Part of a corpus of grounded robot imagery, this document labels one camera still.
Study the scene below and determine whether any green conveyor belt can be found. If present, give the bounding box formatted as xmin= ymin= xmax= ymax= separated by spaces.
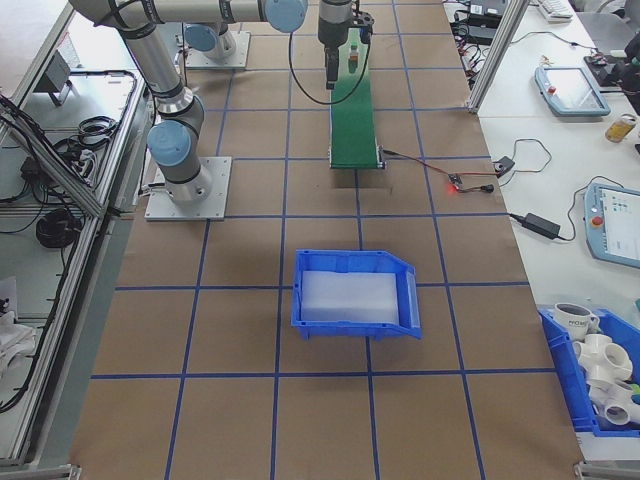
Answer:
xmin=326 ymin=27 xmax=387 ymax=172

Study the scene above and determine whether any black flat box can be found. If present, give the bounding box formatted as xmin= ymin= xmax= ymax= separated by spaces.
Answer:
xmin=461 ymin=22 xmax=502 ymax=44

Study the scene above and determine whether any black power supply unit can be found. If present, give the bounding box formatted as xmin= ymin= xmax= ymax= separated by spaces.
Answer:
xmin=468 ymin=0 xmax=507 ymax=17

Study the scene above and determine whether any white keyboard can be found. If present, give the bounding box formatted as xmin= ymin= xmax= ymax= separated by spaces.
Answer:
xmin=536 ymin=0 xmax=574 ymax=24

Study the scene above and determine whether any grey blue teach pendant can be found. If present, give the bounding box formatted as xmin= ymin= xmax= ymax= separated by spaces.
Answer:
xmin=534 ymin=64 xmax=613 ymax=119
xmin=581 ymin=180 xmax=640 ymax=267

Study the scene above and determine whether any black power adapter brick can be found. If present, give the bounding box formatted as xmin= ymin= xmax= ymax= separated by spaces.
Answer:
xmin=521 ymin=211 xmax=562 ymax=240

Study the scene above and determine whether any blue open-front plastic bin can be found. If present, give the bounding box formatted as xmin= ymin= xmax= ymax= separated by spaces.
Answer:
xmin=290 ymin=248 xmax=423 ymax=343

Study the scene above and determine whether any grey metal box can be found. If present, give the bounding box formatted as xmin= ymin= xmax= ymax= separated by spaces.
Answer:
xmin=33 ymin=49 xmax=77 ymax=108

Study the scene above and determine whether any white printed mug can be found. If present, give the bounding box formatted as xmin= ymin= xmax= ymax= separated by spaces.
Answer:
xmin=553 ymin=301 xmax=601 ymax=339

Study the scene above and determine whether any blue plastic storage bin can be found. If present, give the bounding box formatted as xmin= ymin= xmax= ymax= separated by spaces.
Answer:
xmin=537 ymin=306 xmax=640 ymax=439

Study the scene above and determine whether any white PVC pipe fitting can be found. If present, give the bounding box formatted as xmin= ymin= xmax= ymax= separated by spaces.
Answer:
xmin=588 ymin=378 xmax=640 ymax=430
xmin=571 ymin=333 xmax=634 ymax=382

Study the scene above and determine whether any white cloth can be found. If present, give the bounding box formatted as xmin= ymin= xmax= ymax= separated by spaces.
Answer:
xmin=0 ymin=276 xmax=39 ymax=374

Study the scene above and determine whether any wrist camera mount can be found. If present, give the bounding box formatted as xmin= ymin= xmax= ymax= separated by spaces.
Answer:
xmin=350 ymin=9 xmax=376 ymax=46

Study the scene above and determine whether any arm braided black cable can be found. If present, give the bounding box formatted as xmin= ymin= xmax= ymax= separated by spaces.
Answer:
xmin=288 ymin=29 xmax=375 ymax=107

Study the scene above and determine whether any white square base plate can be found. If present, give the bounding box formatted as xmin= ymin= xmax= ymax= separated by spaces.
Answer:
xmin=185 ymin=30 xmax=252 ymax=70
xmin=144 ymin=155 xmax=234 ymax=222

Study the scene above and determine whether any red and black wire pair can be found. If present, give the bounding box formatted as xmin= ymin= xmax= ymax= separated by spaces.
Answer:
xmin=381 ymin=147 xmax=454 ymax=179

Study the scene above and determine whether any aluminium profile post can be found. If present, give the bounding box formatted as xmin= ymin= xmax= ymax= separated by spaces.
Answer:
xmin=466 ymin=0 xmax=524 ymax=114

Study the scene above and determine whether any thin black cable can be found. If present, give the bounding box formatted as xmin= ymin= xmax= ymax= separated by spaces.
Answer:
xmin=511 ymin=138 xmax=554 ymax=174

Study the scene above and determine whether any black cable coil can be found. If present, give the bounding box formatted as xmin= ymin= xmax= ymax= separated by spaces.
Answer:
xmin=36 ymin=206 xmax=82 ymax=250
xmin=76 ymin=115 xmax=124 ymax=148

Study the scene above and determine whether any black adapter cable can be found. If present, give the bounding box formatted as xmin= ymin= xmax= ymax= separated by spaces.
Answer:
xmin=507 ymin=186 xmax=592 ymax=243

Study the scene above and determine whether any metal bar V-shaped frame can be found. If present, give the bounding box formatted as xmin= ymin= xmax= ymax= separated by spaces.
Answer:
xmin=0 ymin=0 xmax=152 ymax=472

